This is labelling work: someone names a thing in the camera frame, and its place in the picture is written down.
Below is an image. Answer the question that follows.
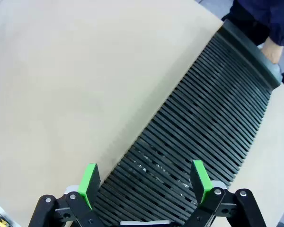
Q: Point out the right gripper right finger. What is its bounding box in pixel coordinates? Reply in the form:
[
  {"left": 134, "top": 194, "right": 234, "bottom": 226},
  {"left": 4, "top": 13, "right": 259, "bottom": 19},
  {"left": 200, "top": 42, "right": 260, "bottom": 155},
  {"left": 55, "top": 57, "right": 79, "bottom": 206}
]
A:
[{"left": 182, "top": 159, "right": 267, "bottom": 227}]

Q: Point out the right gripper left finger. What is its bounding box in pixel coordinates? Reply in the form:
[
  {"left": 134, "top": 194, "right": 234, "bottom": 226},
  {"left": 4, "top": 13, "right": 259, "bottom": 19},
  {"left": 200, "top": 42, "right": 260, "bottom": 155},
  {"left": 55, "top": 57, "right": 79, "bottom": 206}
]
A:
[{"left": 28, "top": 163, "right": 102, "bottom": 227}]

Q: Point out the person's left forearm dark sleeve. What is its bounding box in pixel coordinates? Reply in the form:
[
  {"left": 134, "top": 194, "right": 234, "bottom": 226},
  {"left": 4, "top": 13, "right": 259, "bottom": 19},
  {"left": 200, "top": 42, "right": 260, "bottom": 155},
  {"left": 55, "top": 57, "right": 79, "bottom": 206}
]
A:
[{"left": 257, "top": 0, "right": 284, "bottom": 47}]

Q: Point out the person's left hand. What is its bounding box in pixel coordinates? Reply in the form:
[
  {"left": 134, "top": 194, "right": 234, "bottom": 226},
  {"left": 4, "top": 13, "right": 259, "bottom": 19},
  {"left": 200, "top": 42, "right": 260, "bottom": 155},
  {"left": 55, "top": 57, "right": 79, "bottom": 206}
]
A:
[{"left": 261, "top": 37, "right": 284, "bottom": 65}]

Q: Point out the black slotted PCB rack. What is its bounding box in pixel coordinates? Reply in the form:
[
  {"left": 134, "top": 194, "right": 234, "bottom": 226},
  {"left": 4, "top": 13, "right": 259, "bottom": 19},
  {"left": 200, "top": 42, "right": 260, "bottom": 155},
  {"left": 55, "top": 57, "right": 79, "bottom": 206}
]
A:
[{"left": 92, "top": 20, "right": 282, "bottom": 227}]

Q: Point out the person torso in dark jacket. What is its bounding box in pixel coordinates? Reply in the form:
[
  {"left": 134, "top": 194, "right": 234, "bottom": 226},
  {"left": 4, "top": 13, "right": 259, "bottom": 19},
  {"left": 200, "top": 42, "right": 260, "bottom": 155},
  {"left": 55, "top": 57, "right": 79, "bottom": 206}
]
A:
[{"left": 221, "top": 0, "right": 275, "bottom": 45}]

